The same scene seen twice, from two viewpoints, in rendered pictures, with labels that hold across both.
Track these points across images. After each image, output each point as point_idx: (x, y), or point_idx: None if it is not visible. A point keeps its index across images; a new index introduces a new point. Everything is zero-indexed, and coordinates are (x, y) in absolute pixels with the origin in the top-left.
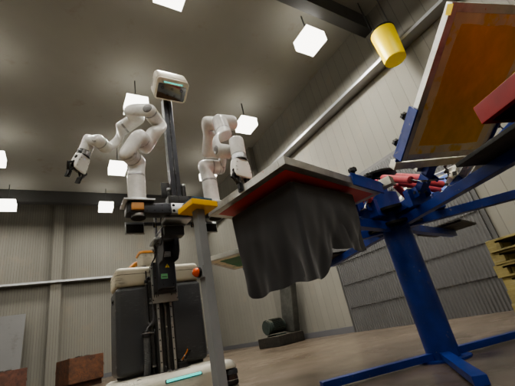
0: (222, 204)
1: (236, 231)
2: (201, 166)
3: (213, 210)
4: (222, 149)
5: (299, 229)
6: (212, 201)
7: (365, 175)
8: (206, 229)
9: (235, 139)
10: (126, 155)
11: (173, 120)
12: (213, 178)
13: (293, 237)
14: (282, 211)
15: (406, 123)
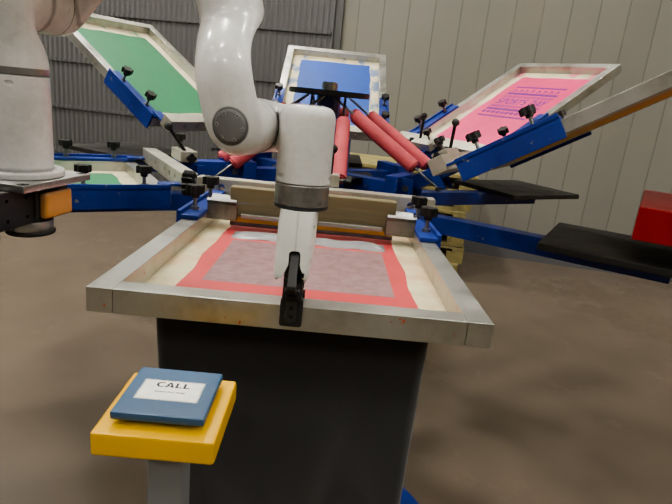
0: (180, 311)
1: (170, 359)
2: (2, 4)
3: (120, 307)
4: (260, 141)
5: (401, 450)
6: (233, 396)
7: (418, 202)
8: (189, 484)
9: (326, 133)
10: None
11: None
12: (46, 72)
13: (374, 455)
14: (369, 391)
15: (527, 135)
